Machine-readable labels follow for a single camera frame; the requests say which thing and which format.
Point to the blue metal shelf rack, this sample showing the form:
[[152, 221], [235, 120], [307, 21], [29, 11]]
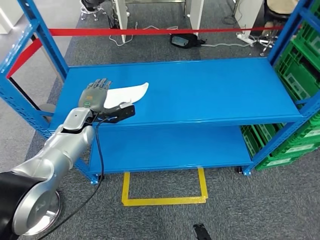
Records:
[[187, 89]]

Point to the chrome round stanchion base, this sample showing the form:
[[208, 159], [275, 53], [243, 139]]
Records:
[[50, 212]]

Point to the office chair base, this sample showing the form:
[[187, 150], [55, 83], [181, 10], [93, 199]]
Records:
[[91, 5]]

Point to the black device on floor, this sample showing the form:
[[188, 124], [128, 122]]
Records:
[[183, 41]]

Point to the white desk leg panel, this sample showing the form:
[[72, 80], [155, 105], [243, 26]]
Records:
[[250, 13], [121, 20], [197, 16]]

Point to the dark robot foot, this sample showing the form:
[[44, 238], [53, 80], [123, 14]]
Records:
[[200, 232]]

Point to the white power strip by desks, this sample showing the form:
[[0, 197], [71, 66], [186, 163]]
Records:
[[244, 38]]

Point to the person on stool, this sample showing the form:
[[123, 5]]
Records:
[[282, 5]]

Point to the white curved plastic part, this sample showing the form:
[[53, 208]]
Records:
[[124, 94]]

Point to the black stool with chrome base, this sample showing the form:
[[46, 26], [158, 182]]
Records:
[[275, 15]]

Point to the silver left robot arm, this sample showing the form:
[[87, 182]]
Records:
[[60, 152]]

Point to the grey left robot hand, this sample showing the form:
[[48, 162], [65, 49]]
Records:
[[92, 97]]

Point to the black stanchion with grey base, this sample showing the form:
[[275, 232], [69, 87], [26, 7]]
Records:
[[47, 108]]

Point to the grey stanchion pole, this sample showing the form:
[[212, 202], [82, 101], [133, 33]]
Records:
[[34, 38]]

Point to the green plastic crate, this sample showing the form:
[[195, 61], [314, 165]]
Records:
[[309, 39], [295, 76], [252, 137], [280, 162]]

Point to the long red barrier belt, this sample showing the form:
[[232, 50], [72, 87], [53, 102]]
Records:
[[149, 31]]

